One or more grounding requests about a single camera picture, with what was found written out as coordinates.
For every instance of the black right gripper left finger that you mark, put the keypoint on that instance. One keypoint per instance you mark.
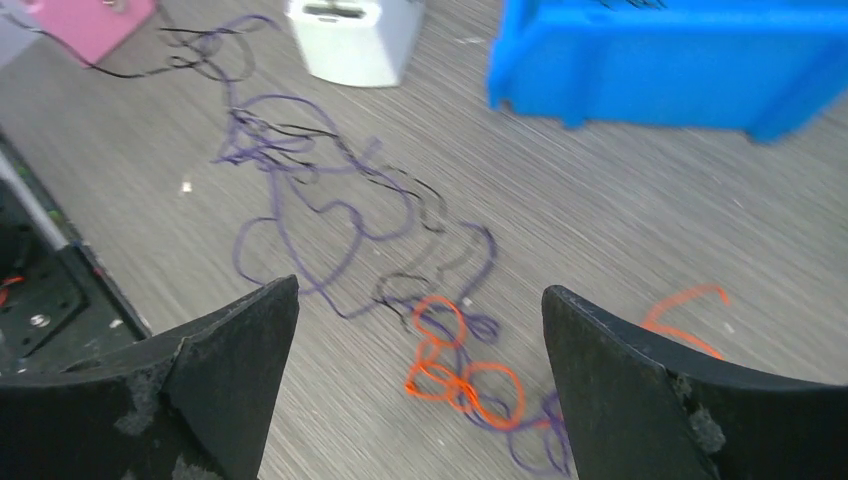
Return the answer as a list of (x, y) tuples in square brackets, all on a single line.
[(194, 402)]

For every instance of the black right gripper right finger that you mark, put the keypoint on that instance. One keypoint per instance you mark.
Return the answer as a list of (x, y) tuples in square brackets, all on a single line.
[(640, 406)]

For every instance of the blue plastic bin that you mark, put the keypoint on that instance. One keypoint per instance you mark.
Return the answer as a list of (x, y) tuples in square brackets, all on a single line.
[(764, 68)]

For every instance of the pink metronome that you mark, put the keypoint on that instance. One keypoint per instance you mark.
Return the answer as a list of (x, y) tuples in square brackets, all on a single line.
[(92, 28)]

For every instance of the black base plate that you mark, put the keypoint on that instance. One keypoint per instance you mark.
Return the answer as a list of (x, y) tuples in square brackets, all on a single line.
[(58, 304)]

